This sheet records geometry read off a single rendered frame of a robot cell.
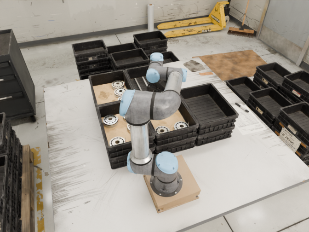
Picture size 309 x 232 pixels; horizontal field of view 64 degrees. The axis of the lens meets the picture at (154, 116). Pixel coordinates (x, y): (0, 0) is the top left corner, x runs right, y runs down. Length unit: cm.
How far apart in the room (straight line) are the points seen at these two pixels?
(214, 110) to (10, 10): 372
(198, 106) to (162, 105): 95
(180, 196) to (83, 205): 56
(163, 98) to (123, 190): 76
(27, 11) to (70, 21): 67
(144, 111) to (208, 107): 99
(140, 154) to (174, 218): 45
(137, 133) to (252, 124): 116
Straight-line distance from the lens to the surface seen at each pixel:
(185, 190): 147
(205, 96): 200
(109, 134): 168
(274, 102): 291
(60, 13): 473
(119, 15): 489
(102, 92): 204
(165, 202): 143
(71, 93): 231
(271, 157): 188
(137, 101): 98
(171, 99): 100
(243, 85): 323
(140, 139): 114
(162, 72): 135
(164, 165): 127
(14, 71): 281
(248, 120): 208
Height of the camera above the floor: 205
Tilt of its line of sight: 43 degrees down
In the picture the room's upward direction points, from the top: straight up
